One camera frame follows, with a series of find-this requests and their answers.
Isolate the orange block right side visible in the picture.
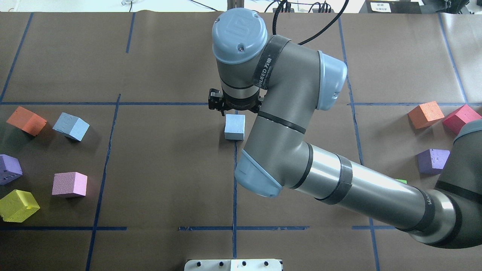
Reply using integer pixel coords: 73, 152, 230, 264
407, 101, 445, 129

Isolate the light blue block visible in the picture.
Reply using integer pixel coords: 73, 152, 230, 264
224, 114, 246, 141
53, 113, 90, 141

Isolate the white pedestal column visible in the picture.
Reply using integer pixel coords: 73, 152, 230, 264
184, 259, 284, 271

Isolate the orange block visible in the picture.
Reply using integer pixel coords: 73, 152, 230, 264
407, 101, 445, 129
6, 106, 47, 137

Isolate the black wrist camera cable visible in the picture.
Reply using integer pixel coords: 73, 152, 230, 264
272, 0, 349, 46

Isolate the black power box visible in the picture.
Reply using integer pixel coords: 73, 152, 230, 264
358, 0, 422, 14

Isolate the purple block right side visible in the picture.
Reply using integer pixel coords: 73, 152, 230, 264
416, 149, 450, 175

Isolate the crimson block near tray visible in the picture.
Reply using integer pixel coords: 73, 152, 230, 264
442, 105, 482, 134

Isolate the purple block left side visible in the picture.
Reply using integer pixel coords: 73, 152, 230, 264
0, 154, 23, 186

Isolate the orange block left side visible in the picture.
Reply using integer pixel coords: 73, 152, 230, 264
6, 106, 47, 137

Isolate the purple block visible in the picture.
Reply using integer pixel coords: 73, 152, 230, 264
0, 154, 23, 186
416, 149, 450, 175

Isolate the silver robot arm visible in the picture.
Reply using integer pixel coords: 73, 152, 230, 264
209, 8, 481, 249

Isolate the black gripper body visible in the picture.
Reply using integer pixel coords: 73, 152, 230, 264
217, 90, 263, 113

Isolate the yellow foam block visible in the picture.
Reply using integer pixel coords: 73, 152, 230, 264
0, 189, 41, 223

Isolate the aluminium frame post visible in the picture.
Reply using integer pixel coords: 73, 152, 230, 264
227, 0, 245, 10

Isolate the pink foam block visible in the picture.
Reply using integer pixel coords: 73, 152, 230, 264
51, 172, 88, 198

